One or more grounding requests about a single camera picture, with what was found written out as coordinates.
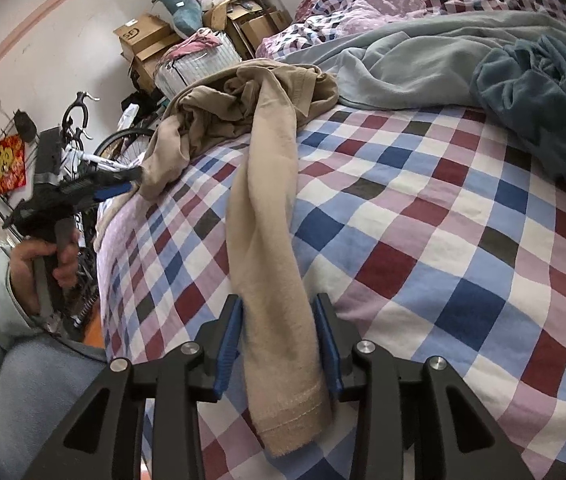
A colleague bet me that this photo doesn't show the person's left hand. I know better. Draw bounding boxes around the person's left hand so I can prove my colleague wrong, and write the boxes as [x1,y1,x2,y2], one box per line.
[9,237,80,312]

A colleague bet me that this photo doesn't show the person's leg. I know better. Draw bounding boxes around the person's leg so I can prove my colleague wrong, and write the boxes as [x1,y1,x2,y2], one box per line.
[0,332,114,480]

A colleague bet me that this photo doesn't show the checked bed sheet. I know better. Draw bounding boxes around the checked bed sheet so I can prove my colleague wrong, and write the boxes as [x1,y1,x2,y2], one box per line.
[95,105,566,480]

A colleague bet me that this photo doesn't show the plush shark toy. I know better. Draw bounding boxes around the plush shark toy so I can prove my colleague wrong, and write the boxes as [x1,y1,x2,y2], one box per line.
[158,0,204,39]

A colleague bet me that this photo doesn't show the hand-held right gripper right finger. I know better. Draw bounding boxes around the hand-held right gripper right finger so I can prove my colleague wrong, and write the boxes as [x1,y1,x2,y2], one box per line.
[311,292,534,480]

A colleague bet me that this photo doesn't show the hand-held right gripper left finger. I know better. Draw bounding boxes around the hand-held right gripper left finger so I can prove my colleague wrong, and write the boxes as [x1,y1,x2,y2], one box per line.
[23,294,244,480]

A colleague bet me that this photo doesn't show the light blue garment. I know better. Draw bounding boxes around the light blue garment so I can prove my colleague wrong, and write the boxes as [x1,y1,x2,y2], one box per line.
[283,10,566,111]

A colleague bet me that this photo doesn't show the small cardboard box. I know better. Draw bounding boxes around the small cardboard box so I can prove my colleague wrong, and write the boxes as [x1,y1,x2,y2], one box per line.
[114,14,174,93]

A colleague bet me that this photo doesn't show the open cardboard boxes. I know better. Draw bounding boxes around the open cardboard boxes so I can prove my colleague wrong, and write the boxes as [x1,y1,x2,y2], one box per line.
[203,0,294,58]

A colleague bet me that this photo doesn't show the clear laundry basket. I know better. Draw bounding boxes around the clear laundry basket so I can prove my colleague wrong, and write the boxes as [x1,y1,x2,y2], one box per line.
[154,30,242,102]

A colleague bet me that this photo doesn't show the beige garment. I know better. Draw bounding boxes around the beige garment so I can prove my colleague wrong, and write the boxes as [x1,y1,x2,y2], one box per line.
[139,60,340,458]

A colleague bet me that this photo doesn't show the bicycle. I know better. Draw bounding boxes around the bicycle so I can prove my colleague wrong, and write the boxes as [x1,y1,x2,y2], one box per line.
[60,91,164,341]

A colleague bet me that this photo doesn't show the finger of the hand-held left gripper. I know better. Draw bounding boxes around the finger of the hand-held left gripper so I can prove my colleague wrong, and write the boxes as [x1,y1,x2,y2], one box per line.
[90,167,143,188]
[94,183,132,202]

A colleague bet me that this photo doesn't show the red wall poster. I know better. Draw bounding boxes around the red wall poster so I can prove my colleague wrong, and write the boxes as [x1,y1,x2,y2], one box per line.
[0,135,27,198]

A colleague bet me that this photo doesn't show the teal garment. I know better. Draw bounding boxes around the teal garment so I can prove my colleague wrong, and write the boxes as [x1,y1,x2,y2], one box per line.
[470,35,566,183]

